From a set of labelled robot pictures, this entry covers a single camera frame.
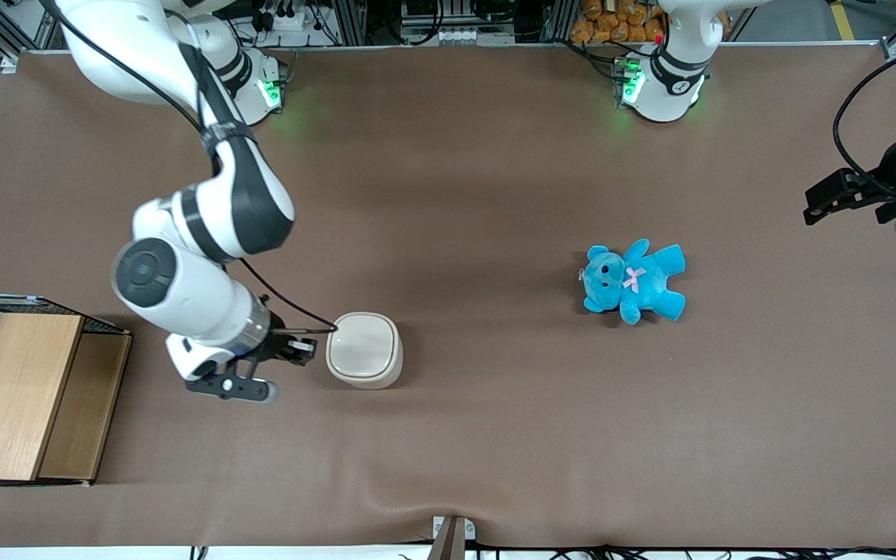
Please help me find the cream trash can lid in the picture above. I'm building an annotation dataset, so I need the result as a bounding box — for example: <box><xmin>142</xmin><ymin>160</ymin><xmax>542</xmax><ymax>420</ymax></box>
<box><xmin>329</xmin><ymin>313</ymin><xmax>401</xmax><ymax>380</ymax></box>

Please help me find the cream trash can body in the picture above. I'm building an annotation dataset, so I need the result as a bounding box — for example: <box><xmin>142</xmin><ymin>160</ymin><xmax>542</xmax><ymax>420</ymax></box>
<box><xmin>326</xmin><ymin>312</ymin><xmax>404</xmax><ymax>390</ymax></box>

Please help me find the dark wooden board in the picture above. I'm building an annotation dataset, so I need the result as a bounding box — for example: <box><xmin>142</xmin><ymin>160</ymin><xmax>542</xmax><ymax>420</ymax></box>
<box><xmin>38</xmin><ymin>333</ymin><xmax>131</xmax><ymax>480</ymax></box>

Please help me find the light wooden board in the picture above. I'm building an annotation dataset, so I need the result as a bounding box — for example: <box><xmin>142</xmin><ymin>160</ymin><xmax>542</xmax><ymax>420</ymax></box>
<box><xmin>0</xmin><ymin>313</ymin><xmax>85</xmax><ymax>481</ymax></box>

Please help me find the blue teddy bear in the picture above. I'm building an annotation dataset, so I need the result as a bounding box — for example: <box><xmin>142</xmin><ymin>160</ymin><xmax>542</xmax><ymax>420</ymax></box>
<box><xmin>579</xmin><ymin>238</ymin><xmax>687</xmax><ymax>324</ymax></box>

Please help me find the brown table cover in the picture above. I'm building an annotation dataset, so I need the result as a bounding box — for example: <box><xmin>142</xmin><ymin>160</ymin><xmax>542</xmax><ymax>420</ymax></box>
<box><xmin>0</xmin><ymin>43</ymin><xmax>896</xmax><ymax>549</ymax></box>

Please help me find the orange lumpy items pile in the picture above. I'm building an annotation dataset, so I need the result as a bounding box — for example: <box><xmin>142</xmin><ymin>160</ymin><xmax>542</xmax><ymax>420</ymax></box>
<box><xmin>570</xmin><ymin>0</ymin><xmax>729</xmax><ymax>44</ymax></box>

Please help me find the white power strip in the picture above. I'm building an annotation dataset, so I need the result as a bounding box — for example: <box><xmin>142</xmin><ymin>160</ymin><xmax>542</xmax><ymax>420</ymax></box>
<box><xmin>257</xmin><ymin>4</ymin><xmax>324</xmax><ymax>36</ymax></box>

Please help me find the white connector block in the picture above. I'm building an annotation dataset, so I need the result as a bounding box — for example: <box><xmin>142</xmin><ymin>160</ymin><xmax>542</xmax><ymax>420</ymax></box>
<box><xmin>400</xmin><ymin>22</ymin><xmax>516</xmax><ymax>46</ymax></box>

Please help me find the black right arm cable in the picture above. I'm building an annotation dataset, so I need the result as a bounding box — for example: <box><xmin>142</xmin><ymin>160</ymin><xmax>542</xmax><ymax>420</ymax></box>
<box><xmin>40</xmin><ymin>0</ymin><xmax>338</xmax><ymax>334</ymax></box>

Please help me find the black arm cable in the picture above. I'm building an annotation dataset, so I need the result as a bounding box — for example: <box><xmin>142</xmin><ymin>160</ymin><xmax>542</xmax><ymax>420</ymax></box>
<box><xmin>40</xmin><ymin>0</ymin><xmax>338</xmax><ymax>334</ymax></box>
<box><xmin>832</xmin><ymin>39</ymin><xmax>896</xmax><ymax>191</ymax></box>

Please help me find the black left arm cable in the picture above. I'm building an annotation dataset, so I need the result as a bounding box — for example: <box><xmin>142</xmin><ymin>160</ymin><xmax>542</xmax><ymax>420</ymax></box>
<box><xmin>832</xmin><ymin>39</ymin><xmax>896</xmax><ymax>191</ymax></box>

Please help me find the grey camera post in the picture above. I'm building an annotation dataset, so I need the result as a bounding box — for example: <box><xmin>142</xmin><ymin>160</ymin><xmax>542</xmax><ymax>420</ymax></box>
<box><xmin>427</xmin><ymin>517</ymin><xmax>466</xmax><ymax>560</ymax></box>

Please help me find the small metal bracket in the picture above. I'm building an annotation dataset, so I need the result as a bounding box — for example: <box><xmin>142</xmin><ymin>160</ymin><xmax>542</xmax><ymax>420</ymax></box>
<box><xmin>432</xmin><ymin>516</ymin><xmax>477</xmax><ymax>541</ymax></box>

